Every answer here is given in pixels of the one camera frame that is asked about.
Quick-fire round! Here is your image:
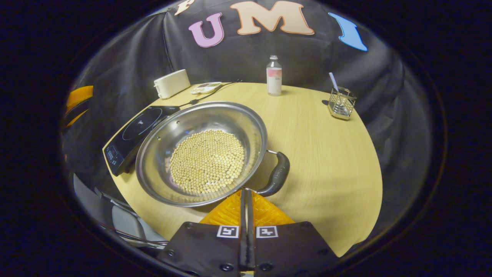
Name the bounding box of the black induction cooktop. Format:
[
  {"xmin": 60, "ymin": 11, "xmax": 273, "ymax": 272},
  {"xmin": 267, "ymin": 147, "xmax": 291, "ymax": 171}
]
[{"xmin": 102, "ymin": 106, "xmax": 181, "ymax": 177}]

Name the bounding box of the steel pot with black handles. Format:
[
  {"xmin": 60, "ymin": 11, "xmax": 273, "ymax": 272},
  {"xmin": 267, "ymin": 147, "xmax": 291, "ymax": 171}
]
[{"xmin": 135, "ymin": 101, "xmax": 291, "ymax": 208}]

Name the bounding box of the white toaster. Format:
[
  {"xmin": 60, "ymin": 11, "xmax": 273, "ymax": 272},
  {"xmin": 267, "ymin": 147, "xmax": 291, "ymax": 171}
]
[{"xmin": 154, "ymin": 69, "xmax": 191, "ymax": 99}]

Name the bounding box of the black power cable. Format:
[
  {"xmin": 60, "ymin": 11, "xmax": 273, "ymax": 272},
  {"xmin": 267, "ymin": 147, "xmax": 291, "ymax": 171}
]
[{"xmin": 179, "ymin": 80, "xmax": 243, "ymax": 107}]

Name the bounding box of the white divided dish of beans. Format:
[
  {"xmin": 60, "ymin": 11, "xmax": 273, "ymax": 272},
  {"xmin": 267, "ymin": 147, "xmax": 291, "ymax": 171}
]
[{"xmin": 190, "ymin": 82, "xmax": 222, "ymax": 95}]

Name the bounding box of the wire utensil holder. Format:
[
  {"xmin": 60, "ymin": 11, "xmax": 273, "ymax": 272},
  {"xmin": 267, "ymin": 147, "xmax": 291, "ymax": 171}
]
[{"xmin": 328, "ymin": 87, "xmax": 357, "ymax": 120}]

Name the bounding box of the black backdrop cloth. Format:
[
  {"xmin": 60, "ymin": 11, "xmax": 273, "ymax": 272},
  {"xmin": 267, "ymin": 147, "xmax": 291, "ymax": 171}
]
[{"xmin": 61, "ymin": 0, "xmax": 435, "ymax": 247}]

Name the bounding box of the clear bottle with pink label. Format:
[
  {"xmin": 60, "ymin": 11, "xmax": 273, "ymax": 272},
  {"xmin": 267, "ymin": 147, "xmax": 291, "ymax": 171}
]
[{"xmin": 266, "ymin": 55, "xmax": 283, "ymax": 96}]

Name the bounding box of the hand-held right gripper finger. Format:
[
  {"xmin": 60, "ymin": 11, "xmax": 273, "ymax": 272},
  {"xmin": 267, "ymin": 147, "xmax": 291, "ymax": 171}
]
[
  {"xmin": 246, "ymin": 189, "xmax": 341, "ymax": 277},
  {"xmin": 158, "ymin": 189, "xmax": 247, "ymax": 277}
]

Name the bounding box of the pile of yellow soybeans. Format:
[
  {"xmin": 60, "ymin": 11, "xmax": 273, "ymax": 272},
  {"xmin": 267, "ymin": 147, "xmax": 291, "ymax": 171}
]
[{"xmin": 170, "ymin": 129, "xmax": 246, "ymax": 195}]

